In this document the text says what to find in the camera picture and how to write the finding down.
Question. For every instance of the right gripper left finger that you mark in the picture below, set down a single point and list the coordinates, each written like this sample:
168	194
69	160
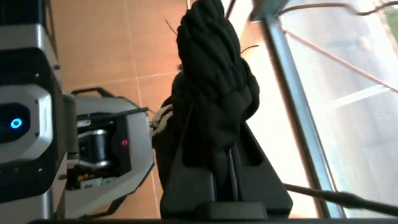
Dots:
186	189

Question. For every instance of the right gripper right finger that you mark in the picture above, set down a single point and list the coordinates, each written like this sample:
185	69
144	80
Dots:
264	186

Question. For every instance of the black shorts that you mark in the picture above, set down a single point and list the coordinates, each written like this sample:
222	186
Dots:
214	77

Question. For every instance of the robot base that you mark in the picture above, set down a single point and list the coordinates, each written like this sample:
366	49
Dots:
28	124

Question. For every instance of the black clothes rack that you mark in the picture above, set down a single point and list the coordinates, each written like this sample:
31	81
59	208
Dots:
348	199

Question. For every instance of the pink clothes hanger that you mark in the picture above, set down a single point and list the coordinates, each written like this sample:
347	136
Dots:
339	59

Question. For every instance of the window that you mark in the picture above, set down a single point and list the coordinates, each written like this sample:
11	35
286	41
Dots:
357	124

